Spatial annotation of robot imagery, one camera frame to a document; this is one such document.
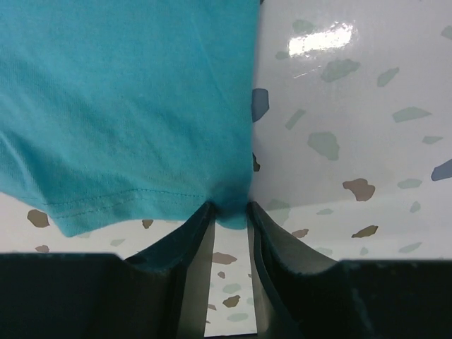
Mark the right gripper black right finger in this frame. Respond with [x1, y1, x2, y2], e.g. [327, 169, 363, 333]
[247, 202, 451, 338]

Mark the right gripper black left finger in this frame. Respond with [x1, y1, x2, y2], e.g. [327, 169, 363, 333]
[1, 203, 215, 338]

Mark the turquoise t shirt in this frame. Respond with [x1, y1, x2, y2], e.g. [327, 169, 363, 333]
[1, 1, 260, 237]

